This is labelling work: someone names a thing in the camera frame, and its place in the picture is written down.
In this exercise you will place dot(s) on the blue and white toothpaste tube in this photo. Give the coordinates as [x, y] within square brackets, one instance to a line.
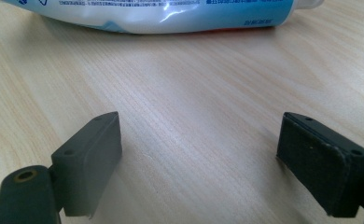
[158, 14]

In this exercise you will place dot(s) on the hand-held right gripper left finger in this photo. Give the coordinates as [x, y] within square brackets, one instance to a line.
[83, 168]

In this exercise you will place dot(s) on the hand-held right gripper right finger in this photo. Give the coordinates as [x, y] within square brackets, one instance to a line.
[320, 168]

